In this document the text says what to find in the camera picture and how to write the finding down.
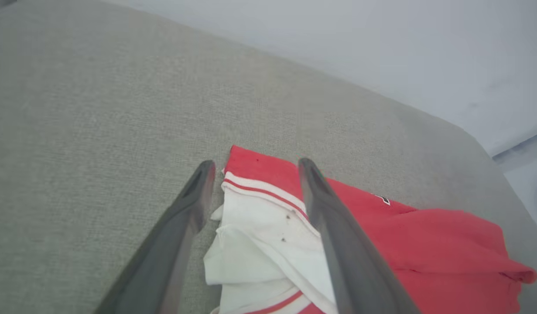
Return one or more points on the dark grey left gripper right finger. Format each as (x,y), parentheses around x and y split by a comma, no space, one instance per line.
(351,257)

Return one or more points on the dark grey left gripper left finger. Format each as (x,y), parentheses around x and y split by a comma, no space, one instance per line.
(163,257)

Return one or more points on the red white basketball jersey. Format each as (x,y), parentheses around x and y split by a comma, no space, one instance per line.
(425,244)

